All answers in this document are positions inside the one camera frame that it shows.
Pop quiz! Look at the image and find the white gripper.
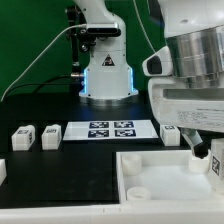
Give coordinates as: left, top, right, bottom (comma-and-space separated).
148, 77, 224, 158

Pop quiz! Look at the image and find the white square tabletop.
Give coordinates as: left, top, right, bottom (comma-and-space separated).
116, 150, 224, 208

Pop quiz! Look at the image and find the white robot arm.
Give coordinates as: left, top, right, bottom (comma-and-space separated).
73, 0, 224, 158

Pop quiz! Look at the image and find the white marker sheet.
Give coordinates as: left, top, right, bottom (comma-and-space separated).
63, 120, 158, 141

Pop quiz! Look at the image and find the white block left edge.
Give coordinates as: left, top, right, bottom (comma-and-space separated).
0, 159, 7, 186

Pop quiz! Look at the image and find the white front rail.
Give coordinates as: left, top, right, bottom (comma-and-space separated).
0, 201, 224, 224

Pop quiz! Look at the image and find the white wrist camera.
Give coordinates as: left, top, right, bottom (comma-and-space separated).
142, 46, 173, 77

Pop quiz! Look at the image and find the white cable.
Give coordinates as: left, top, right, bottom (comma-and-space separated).
0, 23, 88, 102

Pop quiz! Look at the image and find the black cable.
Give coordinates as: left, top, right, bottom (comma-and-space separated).
3, 74, 81, 98

